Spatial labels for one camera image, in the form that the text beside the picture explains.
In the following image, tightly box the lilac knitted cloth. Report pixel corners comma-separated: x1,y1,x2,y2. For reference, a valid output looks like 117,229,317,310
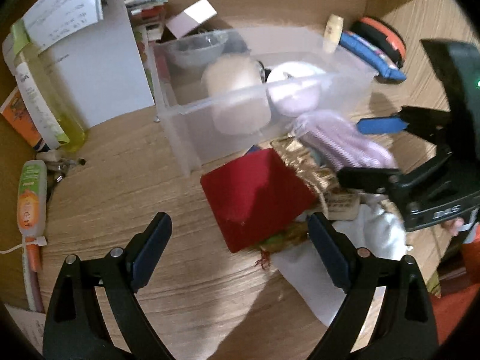
293,110,397,172

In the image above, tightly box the white cloth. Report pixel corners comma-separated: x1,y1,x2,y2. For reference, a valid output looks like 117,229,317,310
271,204,408,327

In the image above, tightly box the white handwritten note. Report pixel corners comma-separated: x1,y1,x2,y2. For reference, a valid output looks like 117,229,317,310
23,0,103,52

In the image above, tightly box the gold foil packet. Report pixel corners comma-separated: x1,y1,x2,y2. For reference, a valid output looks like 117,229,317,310
270,136,338,196

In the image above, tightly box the small white pink box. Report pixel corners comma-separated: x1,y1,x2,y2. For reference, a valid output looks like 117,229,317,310
165,0,217,39

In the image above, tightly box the cream yellow small bottle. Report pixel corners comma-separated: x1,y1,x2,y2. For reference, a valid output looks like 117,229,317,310
323,14,344,54

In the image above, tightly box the clear plastic bowl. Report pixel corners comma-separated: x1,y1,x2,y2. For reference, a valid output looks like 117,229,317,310
164,30,229,69

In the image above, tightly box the stack of markers and packs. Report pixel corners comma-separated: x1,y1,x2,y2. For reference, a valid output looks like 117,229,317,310
124,0,169,41

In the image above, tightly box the printed paper sheet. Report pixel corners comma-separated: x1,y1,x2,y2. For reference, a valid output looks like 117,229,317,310
6,305,46,353

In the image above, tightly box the person hand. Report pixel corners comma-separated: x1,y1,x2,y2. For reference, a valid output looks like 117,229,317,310
442,218,465,236

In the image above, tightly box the white round lid container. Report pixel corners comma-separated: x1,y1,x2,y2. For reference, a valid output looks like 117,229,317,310
266,61,331,118

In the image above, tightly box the clear plastic storage bin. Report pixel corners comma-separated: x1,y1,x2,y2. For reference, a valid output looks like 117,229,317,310
150,26,376,175

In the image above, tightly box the black orange round case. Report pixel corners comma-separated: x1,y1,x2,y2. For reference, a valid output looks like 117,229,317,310
351,16,407,68

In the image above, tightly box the orange book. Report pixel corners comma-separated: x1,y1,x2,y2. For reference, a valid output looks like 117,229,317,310
1,87,45,151

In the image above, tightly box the white paper box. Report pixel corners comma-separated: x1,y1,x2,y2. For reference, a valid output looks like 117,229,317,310
41,0,154,128

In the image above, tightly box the yellow liquid bottle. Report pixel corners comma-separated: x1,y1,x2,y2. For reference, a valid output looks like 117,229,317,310
10,19,86,153

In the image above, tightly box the orange green tube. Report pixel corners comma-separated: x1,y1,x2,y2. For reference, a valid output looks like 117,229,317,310
16,160,47,273

